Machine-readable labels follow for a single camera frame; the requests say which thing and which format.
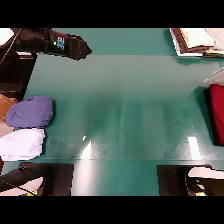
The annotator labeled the black mounting plate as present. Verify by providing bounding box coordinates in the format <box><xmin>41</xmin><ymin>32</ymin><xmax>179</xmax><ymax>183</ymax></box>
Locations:
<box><xmin>18</xmin><ymin>162</ymin><xmax>75</xmax><ymax>197</ymax></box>
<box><xmin>156</xmin><ymin>164</ymin><xmax>214</xmax><ymax>197</ymax></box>

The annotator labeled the red garment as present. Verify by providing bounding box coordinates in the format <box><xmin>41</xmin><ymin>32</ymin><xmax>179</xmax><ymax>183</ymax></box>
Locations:
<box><xmin>208</xmin><ymin>83</ymin><xmax>224</xmax><ymax>146</ymax></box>

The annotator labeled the purple garment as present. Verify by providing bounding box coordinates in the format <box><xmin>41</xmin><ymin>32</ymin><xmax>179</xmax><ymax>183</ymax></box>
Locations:
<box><xmin>5</xmin><ymin>95</ymin><xmax>55</xmax><ymax>130</ymax></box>

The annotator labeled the pink garment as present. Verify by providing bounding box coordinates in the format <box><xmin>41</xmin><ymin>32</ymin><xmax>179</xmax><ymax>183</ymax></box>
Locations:
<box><xmin>0</xmin><ymin>119</ymin><xmax>15</xmax><ymax>138</ymax></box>

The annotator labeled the white garment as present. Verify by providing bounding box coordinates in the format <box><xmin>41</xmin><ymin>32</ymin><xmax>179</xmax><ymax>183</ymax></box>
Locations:
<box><xmin>0</xmin><ymin>127</ymin><xmax>46</xmax><ymax>162</ymax></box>

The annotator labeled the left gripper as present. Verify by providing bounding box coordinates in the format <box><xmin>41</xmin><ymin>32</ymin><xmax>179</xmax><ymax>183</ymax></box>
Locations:
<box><xmin>67</xmin><ymin>34</ymin><xmax>93</xmax><ymax>62</ymax></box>

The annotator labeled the dark brown garment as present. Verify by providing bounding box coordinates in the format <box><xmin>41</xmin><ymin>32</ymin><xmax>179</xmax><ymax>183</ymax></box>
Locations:
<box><xmin>169</xmin><ymin>27</ymin><xmax>205</xmax><ymax>57</ymax></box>

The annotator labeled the pale grey garment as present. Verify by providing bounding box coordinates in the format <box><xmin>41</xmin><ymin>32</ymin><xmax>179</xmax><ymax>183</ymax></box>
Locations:
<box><xmin>204</xmin><ymin>27</ymin><xmax>224</xmax><ymax>52</ymax></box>

